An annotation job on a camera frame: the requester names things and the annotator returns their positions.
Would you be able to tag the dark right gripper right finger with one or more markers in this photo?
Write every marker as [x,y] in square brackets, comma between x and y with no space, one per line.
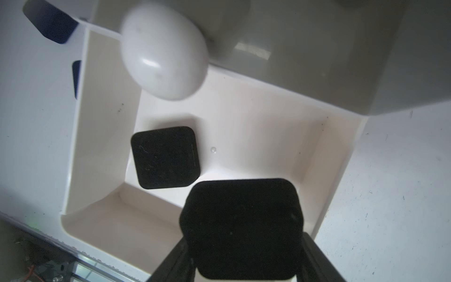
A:
[315,266]

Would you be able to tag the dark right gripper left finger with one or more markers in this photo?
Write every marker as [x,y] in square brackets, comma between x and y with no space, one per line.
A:
[178,266]

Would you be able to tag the black brooch box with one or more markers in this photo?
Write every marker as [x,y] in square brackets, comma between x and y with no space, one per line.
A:
[166,158]
[246,229]

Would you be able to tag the grey top drawer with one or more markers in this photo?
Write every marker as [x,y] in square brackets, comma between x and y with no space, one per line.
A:
[369,57]

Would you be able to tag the navy brooch box three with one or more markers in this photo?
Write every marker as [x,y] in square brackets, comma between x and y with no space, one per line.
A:
[76,66]

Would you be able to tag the navy brooch box two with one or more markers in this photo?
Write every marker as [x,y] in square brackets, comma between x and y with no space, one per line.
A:
[50,21]

